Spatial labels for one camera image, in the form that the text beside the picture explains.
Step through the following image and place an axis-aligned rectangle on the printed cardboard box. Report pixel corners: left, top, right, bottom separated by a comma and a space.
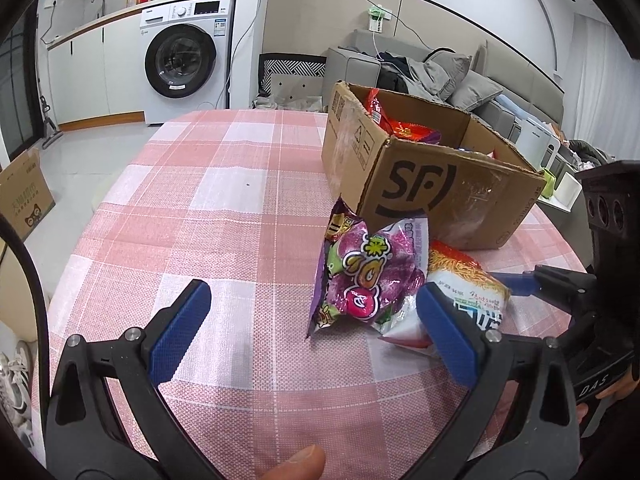
0, 147, 56, 241

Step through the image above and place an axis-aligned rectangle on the white electric kettle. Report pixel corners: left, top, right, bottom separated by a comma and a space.
515, 115, 561, 171

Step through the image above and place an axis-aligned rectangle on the grey floor mop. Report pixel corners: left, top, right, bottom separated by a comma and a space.
37, 95, 63, 150

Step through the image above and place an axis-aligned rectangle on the orange noodle snack packet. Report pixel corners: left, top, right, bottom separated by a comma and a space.
377, 240, 512, 351

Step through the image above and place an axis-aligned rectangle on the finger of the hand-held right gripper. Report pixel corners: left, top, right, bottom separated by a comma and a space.
492, 265, 598, 311

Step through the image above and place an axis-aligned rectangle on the black cable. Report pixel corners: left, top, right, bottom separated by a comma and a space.
0, 220, 51, 376

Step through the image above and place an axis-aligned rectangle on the black white patterned box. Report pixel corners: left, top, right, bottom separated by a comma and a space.
257, 52, 328, 101

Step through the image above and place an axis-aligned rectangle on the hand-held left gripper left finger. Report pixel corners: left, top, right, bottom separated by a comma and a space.
45, 279, 221, 480

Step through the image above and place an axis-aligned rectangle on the grey pillow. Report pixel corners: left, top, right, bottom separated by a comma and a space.
422, 49, 473, 103
450, 70, 503, 113

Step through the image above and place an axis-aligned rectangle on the dark clothes heap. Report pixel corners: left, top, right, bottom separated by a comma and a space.
567, 139, 608, 166

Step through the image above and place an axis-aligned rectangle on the red white snack packet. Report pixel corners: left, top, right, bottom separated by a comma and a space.
364, 87, 398, 133

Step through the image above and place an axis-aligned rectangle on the dark jacket pile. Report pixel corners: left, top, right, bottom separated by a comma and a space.
376, 51, 436, 96

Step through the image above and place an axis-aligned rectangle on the white washing machine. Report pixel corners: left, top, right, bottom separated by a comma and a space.
139, 0, 236, 126

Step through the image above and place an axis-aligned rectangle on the crumpled cloth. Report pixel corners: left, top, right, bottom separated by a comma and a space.
252, 94, 326, 111

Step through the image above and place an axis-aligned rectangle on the white counter cabinet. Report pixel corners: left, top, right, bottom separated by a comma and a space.
47, 12, 148, 131

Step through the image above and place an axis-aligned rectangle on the white paper roll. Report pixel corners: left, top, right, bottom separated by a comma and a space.
550, 175, 583, 211

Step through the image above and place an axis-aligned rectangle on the grey sofa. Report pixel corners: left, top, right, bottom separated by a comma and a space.
325, 30, 566, 151

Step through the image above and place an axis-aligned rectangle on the pink plaid tablecloth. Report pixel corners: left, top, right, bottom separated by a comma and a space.
45, 109, 601, 480

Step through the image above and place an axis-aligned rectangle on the purple grape candy packet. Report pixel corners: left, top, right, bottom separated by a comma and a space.
306, 196, 431, 343

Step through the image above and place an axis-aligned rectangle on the green white power strip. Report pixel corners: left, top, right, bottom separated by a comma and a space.
366, 4, 391, 33

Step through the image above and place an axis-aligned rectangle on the person's left hand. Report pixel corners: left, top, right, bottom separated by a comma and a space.
255, 444, 327, 480

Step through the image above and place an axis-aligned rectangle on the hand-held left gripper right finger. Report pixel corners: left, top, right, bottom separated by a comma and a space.
415, 282, 581, 480

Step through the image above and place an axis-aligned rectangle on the person's right hand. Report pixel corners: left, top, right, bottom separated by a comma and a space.
611, 364, 640, 403

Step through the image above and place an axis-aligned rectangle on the white grey sneaker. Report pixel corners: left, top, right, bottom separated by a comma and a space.
0, 340, 36, 448

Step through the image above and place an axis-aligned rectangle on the brown cardboard box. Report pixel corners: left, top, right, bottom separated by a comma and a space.
321, 80, 548, 252

